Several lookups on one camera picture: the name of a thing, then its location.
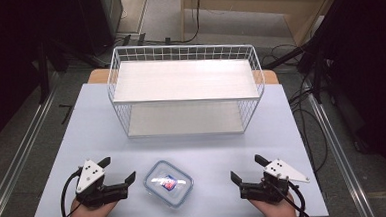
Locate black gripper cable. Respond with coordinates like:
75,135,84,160
58,169,85,217
266,176,314,217

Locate light wooden frame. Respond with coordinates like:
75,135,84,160
178,0,344,53

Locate small black angled tool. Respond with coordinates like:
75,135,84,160
58,103,77,126

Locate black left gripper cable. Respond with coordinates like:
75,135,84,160
58,169,85,217

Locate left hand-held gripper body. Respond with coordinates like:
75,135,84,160
72,156,131,210

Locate clear food container blue seal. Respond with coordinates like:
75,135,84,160
142,158,196,211

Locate black metal stand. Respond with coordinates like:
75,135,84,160
261,37,332,108

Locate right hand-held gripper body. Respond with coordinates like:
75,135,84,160
238,157,312,207

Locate black curtain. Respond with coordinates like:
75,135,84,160
0,0,94,153
303,0,386,196

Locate person's right hand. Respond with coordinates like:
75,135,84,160
248,190,300,217

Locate black floor cables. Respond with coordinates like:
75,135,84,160
264,41,331,178

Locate aluminium floor rail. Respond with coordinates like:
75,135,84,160
0,85,66,217
306,89,379,217

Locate dark cabinet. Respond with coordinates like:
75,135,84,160
73,0,127,56

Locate black hanging cable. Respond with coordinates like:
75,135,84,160
141,0,206,47

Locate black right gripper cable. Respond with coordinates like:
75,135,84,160
266,176,314,217

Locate white wire two-tier shelf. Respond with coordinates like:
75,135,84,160
104,38,268,142

